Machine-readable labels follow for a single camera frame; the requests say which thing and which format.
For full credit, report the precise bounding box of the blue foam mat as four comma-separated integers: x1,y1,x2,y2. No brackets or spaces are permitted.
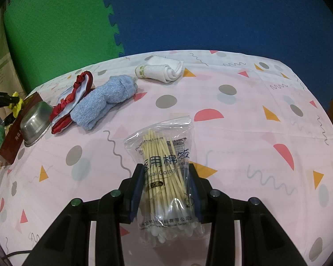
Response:
97,0,333,111

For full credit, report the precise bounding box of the red tin box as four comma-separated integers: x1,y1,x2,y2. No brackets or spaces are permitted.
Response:
0,91,42,164

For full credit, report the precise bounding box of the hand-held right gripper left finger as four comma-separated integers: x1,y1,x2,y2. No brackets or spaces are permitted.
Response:
21,163,145,266

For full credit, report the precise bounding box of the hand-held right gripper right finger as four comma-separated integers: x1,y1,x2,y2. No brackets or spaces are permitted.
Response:
187,162,308,266

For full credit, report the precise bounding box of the yellow soft toy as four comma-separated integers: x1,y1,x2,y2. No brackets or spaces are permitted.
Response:
6,91,24,125

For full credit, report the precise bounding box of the red white scrunchie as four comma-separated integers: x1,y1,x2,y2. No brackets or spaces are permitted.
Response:
49,71,96,135

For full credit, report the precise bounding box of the steel bowl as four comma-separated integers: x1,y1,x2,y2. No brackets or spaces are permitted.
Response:
19,101,54,147

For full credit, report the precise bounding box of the cotton swab bag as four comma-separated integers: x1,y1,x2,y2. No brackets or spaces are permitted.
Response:
123,115,206,248

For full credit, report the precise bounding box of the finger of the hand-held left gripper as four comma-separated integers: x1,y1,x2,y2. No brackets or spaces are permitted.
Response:
0,91,20,108

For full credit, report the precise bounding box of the white towel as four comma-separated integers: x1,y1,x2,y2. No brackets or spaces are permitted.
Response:
134,55,184,84

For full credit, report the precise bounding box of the green foam mat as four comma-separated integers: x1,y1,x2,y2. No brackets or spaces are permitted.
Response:
3,0,125,96

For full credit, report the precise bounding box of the light blue towel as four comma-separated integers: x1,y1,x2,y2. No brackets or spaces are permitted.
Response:
71,74,138,131

